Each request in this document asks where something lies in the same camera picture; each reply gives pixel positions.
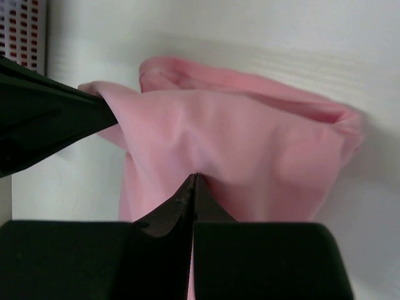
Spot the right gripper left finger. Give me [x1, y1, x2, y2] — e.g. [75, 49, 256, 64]
[1, 176, 196, 299]

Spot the pink t shirt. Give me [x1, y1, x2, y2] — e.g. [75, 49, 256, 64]
[77, 56, 364, 300]

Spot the white laundry basket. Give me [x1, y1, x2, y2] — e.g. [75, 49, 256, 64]
[0, 0, 47, 74]

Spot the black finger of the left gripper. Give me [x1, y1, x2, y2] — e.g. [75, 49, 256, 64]
[1, 57, 117, 177]

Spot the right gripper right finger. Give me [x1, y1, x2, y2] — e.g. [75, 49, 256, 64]
[192, 175, 354, 299]

